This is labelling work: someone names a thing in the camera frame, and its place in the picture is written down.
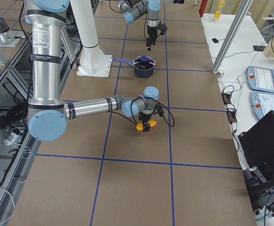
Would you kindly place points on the black monitor stand base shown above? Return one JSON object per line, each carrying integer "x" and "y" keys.
{"x": 260, "y": 189}

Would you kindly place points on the yellow cup on table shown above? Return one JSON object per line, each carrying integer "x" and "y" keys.
{"x": 217, "y": 15}

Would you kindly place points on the teach pendant tablet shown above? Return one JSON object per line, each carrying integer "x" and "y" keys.
{"x": 260, "y": 79}
{"x": 262, "y": 103}

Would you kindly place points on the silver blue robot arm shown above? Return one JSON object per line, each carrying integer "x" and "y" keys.
{"x": 47, "y": 113}
{"x": 134, "y": 9}

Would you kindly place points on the black phone on table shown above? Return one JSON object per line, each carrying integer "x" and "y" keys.
{"x": 215, "y": 40}

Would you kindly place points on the yellow toy corn cob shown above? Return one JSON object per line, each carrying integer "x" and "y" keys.
{"x": 139, "y": 126}

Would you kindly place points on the dark blue saucepan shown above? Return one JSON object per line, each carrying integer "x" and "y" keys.
{"x": 141, "y": 73}

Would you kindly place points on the black orange adapter box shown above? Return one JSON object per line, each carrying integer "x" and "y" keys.
{"x": 226, "y": 98}

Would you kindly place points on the black power brick floor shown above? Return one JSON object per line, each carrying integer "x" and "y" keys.
{"x": 4, "y": 122}

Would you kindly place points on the black laptop computer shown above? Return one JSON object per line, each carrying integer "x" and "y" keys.
{"x": 258, "y": 143}

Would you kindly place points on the upper teach pendant tablet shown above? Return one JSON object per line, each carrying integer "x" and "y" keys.
{"x": 260, "y": 79}

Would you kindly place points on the glass pot lid blue knob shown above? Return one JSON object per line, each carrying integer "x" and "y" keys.
{"x": 144, "y": 62}

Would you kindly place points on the aluminium frame post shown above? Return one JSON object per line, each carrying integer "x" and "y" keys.
{"x": 238, "y": 19}

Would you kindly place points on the lower teach pendant tablet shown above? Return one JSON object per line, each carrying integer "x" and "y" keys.
{"x": 262, "y": 103}

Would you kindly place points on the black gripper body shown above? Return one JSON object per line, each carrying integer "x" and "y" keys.
{"x": 151, "y": 33}
{"x": 145, "y": 117}

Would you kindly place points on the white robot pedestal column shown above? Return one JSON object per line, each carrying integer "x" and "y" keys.
{"x": 93, "y": 62}

